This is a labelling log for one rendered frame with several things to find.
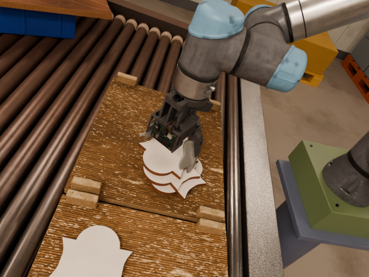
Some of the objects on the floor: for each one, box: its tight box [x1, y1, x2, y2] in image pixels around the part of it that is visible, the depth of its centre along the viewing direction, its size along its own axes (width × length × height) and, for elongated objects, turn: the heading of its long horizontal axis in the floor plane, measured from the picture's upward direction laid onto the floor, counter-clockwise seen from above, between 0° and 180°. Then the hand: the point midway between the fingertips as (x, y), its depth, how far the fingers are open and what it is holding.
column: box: [276, 159, 369, 269], centre depth 119 cm, size 38×38×87 cm
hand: (168, 153), depth 69 cm, fingers open, 12 cm apart
